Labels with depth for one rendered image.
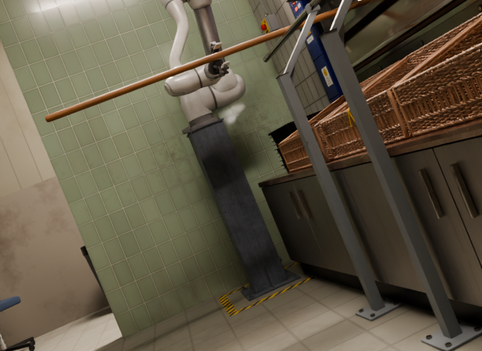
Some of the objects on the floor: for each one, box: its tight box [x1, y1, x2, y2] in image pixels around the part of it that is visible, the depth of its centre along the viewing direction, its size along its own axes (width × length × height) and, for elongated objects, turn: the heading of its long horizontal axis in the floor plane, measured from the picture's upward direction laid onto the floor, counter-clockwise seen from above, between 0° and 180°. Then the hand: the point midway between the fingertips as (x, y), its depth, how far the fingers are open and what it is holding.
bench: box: [258, 118, 482, 327], centre depth 203 cm, size 56×242×58 cm, turn 103°
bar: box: [263, 0, 482, 351], centre depth 215 cm, size 31×127×118 cm, turn 103°
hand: (221, 54), depth 242 cm, fingers open, 8 cm apart
